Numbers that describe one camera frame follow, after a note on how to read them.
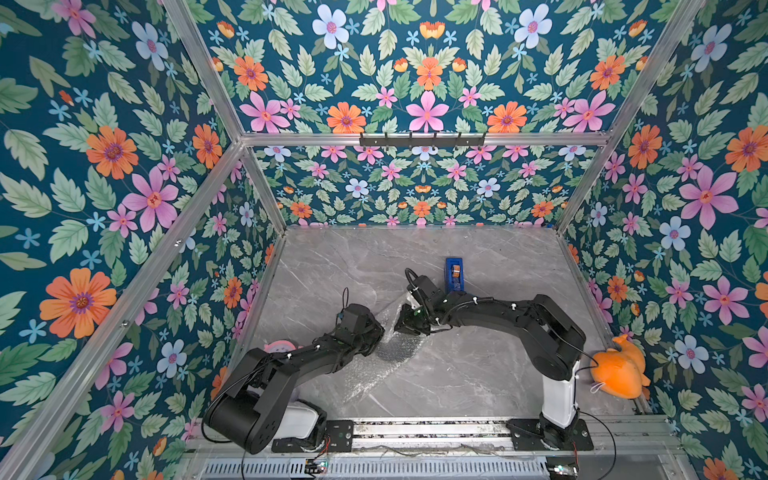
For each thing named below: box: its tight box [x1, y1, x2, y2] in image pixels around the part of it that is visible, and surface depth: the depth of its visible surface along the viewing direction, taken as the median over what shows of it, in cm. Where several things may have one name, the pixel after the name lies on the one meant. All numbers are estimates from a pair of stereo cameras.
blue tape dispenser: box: [445, 257, 464, 292], surface depth 100 cm
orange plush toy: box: [590, 334, 651, 399], surface depth 79 cm
